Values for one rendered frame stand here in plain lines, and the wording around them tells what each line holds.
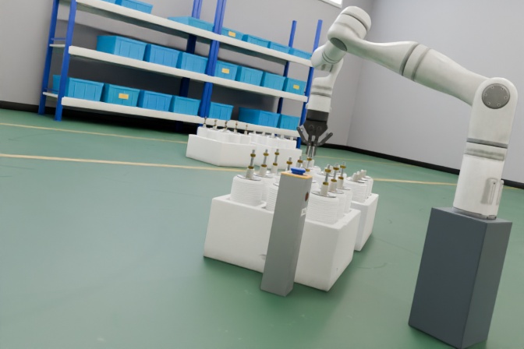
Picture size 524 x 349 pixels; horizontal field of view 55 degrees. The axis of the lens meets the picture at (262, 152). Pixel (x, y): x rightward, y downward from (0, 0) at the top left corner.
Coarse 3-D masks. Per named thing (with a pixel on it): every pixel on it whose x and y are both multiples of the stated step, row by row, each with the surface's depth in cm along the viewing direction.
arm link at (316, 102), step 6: (312, 96) 168; (318, 96) 166; (324, 96) 166; (312, 102) 167; (318, 102) 166; (324, 102) 166; (330, 102) 168; (306, 108) 177; (312, 108) 167; (318, 108) 166; (324, 108) 167; (330, 108) 175
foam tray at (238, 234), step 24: (216, 216) 149; (240, 216) 147; (264, 216) 144; (216, 240) 149; (240, 240) 147; (264, 240) 144; (312, 240) 140; (336, 240) 137; (240, 264) 147; (312, 264) 140; (336, 264) 143
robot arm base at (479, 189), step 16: (480, 144) 117; (464, 160) 120; (480, 160) 117; (496, 160) 116; (464, 176) 120; (480, 176) 117; (496, 176) 117; (464, 192) 119; (480, 192) 117; (496, 192) 118; (464, 208) 119; (480, 208) 117; (496, 208) 119
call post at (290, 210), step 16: (288, 176) 128; (288, 192) 128; (304, 192) 127; (288, 208) 128; (304, 208) 130; (272, 224) 130; (288, 224) 128; (272, 240) 130; (288, 240) 128; (272, 256) 130; (288, 256) 128; (272, 272) 130; (288, 272) 128; (272, 288) 130; (288, 288) 130
